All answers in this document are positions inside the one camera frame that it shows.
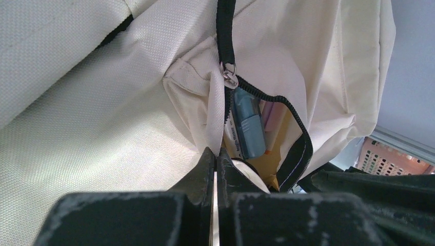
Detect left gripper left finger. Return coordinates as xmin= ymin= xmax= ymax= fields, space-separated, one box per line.
xmin=34 ymin=148 xmax=215 ymax=245

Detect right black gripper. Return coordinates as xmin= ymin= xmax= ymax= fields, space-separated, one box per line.
xmin=299 ymin=163 xmax=434 ymax=245

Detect orange capped white pen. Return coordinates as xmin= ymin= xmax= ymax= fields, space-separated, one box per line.
xmin=265 ymin=131 xmax=278 ymax=155

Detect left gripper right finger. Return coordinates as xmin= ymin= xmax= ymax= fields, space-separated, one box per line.
xmin=216 ymin=149 xmax=387 ymax=245

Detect pink translucent tube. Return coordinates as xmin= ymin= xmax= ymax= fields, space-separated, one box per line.
xmin=262 ymin=101 xmax=287 ymax=132

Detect orange perforated crate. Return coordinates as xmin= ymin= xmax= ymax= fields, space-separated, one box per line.
xmin=355 ymin=137 xmax=434 ymax=176

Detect beige canvas student bag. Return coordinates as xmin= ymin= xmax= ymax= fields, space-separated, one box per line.
xmin=1 ymin=1 xmax=396 ymax=245

